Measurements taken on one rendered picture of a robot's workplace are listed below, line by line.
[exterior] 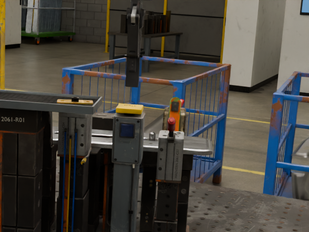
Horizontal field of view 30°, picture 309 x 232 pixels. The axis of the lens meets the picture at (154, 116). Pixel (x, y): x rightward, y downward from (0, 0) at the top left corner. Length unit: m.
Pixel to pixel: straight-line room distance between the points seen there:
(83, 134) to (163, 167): 0.23
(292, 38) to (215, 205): 7.30
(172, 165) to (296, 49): 7.82
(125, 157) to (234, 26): 8.10
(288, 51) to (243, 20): 0.87
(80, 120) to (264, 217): 0.81
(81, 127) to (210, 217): 0.66
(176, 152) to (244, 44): 7.89
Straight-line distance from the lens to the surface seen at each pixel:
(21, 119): 1.38
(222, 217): 2.01
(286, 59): 9.30
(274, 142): 3.24
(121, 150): 1.35
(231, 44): 9.41
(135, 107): 1.35
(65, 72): 3.66
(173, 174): 1.53
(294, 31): 9.26
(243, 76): 9.40
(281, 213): 2.10
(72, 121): 1.52
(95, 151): 1.74
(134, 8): 1.29
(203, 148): 1.66
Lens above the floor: 1.42
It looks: 12 degrees down
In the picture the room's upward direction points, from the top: 4 degrees clockwise
